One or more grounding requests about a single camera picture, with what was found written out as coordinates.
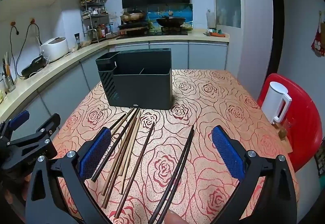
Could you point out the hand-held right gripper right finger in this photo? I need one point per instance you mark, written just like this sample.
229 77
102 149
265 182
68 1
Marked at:
227 155

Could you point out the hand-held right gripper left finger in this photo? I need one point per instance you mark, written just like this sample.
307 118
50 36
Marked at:
95 155

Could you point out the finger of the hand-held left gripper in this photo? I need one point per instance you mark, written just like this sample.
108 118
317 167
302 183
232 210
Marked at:
52 123
19 117

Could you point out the light wooden chopstick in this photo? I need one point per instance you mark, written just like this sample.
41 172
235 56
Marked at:
124 122
110 188
125 173
116 163

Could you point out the black chopstick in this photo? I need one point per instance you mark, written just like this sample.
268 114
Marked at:
169 175
119 140
178 170

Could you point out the reddish brown chopstick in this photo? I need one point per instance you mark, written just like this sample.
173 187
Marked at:
134 170

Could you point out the dark brown chopstick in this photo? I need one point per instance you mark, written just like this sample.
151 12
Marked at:
119 120

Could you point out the dark grey utensil holder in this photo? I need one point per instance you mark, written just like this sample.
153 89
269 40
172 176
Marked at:
142 89

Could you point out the metal cup with utensils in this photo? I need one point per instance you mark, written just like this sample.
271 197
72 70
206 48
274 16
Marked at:
10 84

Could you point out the person's right hand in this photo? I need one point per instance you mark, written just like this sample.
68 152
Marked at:
175 219

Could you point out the grey base cabinets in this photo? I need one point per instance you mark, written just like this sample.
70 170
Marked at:
63 82

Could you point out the black countertop grill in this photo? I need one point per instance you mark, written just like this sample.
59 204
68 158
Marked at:
34 65

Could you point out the rose-printed tablecloth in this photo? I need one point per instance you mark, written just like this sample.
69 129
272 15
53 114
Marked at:
203 102

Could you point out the small amber glass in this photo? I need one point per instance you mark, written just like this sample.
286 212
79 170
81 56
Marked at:
282 134

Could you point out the white electric kettle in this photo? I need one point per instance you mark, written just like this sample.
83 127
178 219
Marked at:
275 102

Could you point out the white rice cooker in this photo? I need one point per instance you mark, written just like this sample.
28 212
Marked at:
54 49

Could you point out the red plastic chair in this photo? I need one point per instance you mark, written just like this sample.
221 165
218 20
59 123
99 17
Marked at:
304 122

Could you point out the black-capped pepper grinder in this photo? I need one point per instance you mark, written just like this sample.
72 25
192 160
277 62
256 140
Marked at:
77 41

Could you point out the glass jar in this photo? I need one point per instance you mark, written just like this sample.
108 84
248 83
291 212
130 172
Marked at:
86 42

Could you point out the red-label sauce bottle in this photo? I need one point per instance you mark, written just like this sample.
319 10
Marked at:
102 32

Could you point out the metal spice rack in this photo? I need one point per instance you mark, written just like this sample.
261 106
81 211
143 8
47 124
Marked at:
89 21

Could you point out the orange carrot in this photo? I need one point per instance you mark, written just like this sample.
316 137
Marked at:
218 34

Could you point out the bronze frying pan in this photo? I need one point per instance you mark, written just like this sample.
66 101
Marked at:
133 16

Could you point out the white plastic bottle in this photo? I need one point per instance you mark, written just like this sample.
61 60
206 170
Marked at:
211 19

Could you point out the black glass hob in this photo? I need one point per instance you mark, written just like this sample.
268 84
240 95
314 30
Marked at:
162 33

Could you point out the black wok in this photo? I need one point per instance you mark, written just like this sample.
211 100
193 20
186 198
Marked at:
170 21

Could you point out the blue backsplash picture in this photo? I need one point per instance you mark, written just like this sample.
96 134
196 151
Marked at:
157 14

